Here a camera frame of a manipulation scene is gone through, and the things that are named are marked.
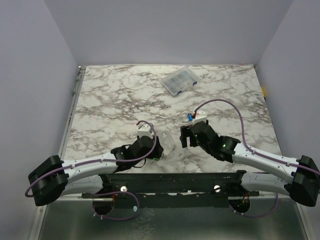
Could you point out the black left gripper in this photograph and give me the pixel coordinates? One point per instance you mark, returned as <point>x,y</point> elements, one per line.
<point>157,154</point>

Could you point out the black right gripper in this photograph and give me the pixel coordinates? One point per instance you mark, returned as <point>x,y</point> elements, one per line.
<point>188,136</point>

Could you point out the blue key tag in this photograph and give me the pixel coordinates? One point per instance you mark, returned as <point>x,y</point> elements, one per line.
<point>190,117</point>

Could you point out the clear plastic bag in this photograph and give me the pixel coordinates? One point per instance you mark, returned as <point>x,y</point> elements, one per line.
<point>167,143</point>

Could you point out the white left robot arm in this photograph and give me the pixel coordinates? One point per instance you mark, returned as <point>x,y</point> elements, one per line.
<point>55,177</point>

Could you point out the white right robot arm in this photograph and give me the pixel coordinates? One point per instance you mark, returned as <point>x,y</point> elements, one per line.
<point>297,178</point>

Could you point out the clear plastic organizer box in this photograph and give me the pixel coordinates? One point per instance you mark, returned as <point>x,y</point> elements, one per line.
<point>179,81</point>

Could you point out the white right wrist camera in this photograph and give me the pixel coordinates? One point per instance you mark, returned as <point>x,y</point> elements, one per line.
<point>199,116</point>

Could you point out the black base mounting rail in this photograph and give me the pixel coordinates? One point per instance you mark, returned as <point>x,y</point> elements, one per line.
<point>168,190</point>

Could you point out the aluminium extrusion frame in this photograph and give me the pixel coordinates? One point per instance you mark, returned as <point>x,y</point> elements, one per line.
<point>75,97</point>

